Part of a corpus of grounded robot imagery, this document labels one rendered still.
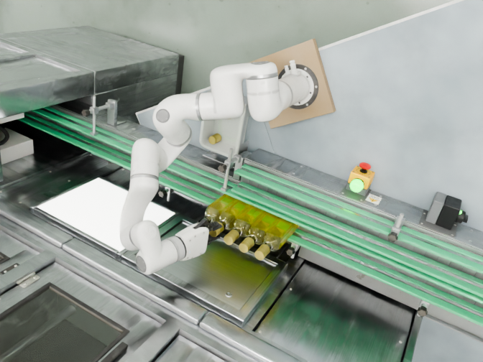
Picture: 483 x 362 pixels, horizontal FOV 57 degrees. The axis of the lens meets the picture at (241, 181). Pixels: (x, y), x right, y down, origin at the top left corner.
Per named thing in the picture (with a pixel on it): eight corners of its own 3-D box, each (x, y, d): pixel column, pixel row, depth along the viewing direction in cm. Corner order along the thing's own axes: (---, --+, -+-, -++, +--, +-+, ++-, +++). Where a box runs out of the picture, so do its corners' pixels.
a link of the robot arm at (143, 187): (164, 177, 134) (162, 247, 128) (143, 187, 143) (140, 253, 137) (138, 172, 129) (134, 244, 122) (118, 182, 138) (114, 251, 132)
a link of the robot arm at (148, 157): (177, 169, 128) (193, 184, 142) (179, 103, 135) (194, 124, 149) (125, 174, 132) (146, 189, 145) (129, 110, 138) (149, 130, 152)
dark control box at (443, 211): (428, 210, 151) (425, 220, 144) (437, 190, 147) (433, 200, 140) (453, 220, 148) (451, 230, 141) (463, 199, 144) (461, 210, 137)
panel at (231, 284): (98, 180, 192) (30, 212, 164) (98, 174, 190) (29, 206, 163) (287, 269, 160) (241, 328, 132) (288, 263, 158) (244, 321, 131)
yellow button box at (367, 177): (351, 182, 161) (345, 189, 155) (356, 163, 157) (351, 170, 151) (369, 188, 158) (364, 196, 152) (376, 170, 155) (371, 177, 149)
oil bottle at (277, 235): (284, 221, 165) (259, 248, 148) (287, 208, 162) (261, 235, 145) (299, 227, 163) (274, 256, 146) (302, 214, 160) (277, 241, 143)
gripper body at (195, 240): (181, 268, 136) (208, 255, 143) (185, 241, 131) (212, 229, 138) (165, 255, 140) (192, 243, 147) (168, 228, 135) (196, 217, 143)
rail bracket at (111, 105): (118, 123, 201) (79, 136, 183) (118, 86, 193) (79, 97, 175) (126, 126, 199) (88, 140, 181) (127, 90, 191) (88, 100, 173)
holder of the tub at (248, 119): (209, 151, 186) (198, 156, 180) (218, 87, 173) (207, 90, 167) (244, 164, 180) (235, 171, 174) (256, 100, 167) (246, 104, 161)
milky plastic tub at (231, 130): (209, 139, 184) (198, 145, 177) (217, 87, 173) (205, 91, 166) (246, 153, 177) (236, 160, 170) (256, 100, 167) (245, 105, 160)
